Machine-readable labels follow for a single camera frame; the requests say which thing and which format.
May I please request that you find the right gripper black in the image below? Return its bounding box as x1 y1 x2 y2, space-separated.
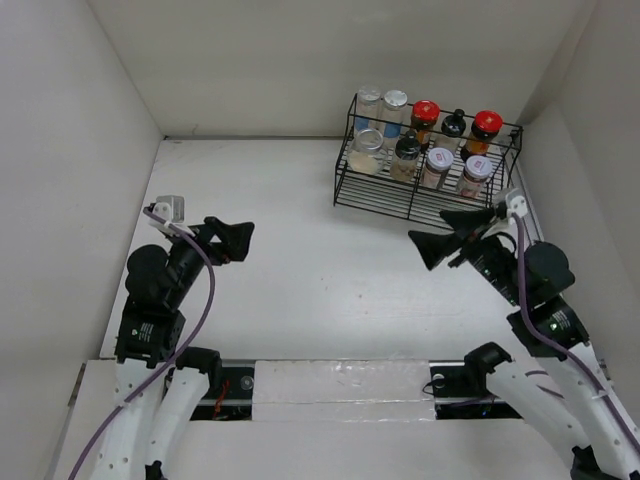
408 204 528 305

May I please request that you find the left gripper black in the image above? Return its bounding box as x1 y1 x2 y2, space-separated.
166 214 253 305

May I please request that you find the silver lid jar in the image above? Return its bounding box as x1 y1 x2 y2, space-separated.
420 147 454 190
456 155 493 198

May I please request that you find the black cap spice bottle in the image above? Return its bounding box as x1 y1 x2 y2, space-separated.
389 129 421 182

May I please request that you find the black cap white powder bottle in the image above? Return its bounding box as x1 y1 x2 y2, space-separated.
434 109 466 154

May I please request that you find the red lid sauce jar front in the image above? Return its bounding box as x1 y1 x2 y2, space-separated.
460 110 503 161

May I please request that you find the clear glass jar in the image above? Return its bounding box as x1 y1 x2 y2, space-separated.
347 128 387 175

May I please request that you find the red lid dark sauce jar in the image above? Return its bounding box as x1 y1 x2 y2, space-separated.
411 100 440 152

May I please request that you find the tall jar blue label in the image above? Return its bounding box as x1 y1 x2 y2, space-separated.
354 85 382 134
380 90 408 149

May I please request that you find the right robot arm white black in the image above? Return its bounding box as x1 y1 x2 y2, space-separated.
408 207 639 479

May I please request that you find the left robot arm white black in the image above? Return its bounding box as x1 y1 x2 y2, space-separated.
91 212 255 479

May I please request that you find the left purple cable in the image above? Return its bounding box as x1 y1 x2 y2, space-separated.
67 205 216 480

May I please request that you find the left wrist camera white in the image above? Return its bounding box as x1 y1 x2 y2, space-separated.
148 195 185 236

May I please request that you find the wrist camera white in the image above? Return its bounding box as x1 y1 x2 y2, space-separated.
493 187 529 221
148 195 185 236

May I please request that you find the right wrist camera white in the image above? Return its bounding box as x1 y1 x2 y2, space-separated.
493 187 529 221

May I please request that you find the right side metal rail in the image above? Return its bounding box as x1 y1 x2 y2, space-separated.
512 163 545 242

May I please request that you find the black wire rack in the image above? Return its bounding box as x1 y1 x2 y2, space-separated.
333 92 524 231

